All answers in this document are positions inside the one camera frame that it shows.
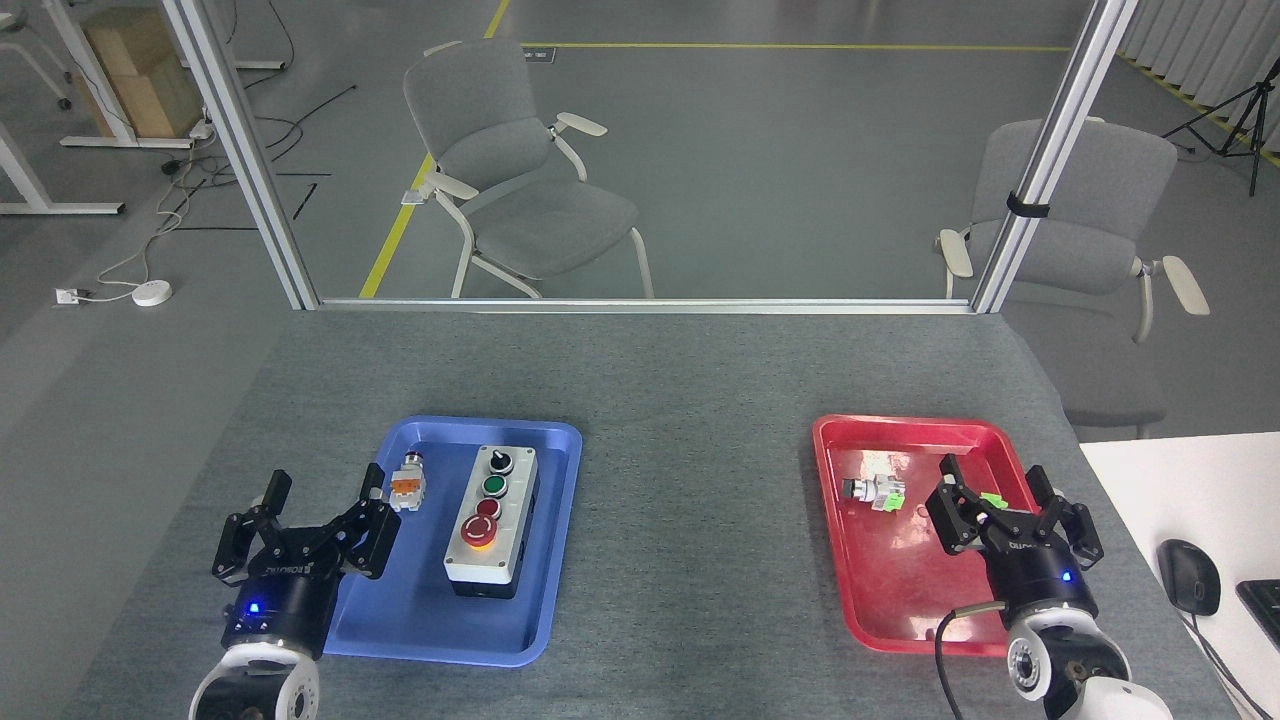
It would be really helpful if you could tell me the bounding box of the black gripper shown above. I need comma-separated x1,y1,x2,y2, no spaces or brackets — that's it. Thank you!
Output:
211,463,402,662
925,453,1106,631

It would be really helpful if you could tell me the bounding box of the grey three-button control box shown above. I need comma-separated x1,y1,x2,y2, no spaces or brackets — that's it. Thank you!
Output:
443,444,542,601

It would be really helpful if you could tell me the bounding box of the push button with orange block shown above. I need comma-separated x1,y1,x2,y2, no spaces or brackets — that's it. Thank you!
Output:
389,452,428,513

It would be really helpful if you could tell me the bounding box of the push button with green block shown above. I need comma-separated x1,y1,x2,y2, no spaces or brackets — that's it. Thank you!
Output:
840,474,907,514

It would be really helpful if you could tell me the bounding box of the brown cardboard box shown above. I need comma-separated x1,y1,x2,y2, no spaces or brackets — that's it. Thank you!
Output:
77,7,207,140

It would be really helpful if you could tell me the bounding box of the blue plastic tray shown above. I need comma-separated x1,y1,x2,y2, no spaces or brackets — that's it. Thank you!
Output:
322,415,584,668

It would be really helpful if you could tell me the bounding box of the red plastic tray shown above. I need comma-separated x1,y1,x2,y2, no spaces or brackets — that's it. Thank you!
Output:
811,414,1041,658

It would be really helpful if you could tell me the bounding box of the white side table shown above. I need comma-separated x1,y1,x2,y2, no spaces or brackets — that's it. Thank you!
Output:
1079,431,1280,720

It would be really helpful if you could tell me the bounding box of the black computer mouse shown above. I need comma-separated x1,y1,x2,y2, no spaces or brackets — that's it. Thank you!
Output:
1157,538,1223,618

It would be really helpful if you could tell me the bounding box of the black keyboard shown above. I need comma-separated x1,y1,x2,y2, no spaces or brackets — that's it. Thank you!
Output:
1235,578,1280,653

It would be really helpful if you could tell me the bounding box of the grey chair with square back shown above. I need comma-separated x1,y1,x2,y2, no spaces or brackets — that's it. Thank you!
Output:
936,117,1211,346

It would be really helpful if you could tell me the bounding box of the grey chair with curved back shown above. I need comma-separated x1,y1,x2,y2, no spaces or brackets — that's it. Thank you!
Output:
401,38,657,301

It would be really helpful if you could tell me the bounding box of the silver aluminium crossbar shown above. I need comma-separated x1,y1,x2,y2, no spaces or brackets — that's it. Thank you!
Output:
317,296,977,316

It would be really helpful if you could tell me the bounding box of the black tripod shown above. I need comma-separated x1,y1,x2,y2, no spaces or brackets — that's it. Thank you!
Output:
1161,78,1280,199

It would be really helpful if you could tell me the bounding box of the white pleated curtain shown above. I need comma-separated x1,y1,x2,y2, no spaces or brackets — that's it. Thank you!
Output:
1117,0,1280,159

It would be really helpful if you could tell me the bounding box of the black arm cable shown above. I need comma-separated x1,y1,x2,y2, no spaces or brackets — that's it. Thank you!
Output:
933,600,1010,720

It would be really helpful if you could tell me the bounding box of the black mouse cable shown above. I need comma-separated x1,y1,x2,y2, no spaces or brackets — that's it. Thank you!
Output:
1183,610,1273,720

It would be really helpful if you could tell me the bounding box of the white floor cable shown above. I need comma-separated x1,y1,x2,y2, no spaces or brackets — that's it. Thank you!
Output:
80,135,216,299

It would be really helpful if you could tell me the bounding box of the silver post with black strap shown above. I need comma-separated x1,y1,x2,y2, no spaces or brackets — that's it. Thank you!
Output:
971,0,1142,315

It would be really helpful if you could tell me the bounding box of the plain silver aluminium post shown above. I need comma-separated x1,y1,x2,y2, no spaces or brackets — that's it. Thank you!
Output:
160,0,321,311

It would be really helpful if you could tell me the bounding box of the black floor cable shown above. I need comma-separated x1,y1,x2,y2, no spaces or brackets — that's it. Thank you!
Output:
160,0,359,233

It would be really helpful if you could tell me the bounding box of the white desk leg frame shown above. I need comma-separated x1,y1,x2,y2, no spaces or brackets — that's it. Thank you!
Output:
0,120,127,217
40,0,197,150

